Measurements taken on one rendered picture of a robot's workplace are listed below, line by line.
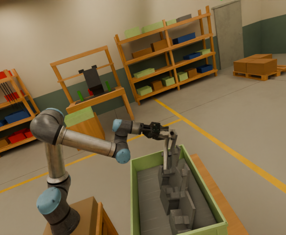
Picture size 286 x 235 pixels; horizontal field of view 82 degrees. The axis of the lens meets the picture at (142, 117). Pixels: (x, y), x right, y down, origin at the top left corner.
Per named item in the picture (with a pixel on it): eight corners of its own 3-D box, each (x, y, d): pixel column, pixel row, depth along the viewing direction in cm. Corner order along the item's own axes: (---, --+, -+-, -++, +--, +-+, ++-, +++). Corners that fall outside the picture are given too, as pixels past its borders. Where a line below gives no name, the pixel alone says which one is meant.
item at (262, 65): (233, 75, 533) (231, 62, 516) (255, 67, 536) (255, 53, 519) (264, 81, 422) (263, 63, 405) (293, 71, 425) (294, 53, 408)
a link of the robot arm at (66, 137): (24, 119, 65) (135, 150, 82) (35, 111, 76) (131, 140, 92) (17, 143, 68) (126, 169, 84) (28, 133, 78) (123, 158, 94)
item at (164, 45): (218, 75, 579) (209, 3, 494) (138, 106, 543) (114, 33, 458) (208, 74, 629) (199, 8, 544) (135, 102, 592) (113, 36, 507)
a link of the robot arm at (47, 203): (44, 228, 83) (29, 210, 78) (51, 206, 96) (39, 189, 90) (67, 218, 84) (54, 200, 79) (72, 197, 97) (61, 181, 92)
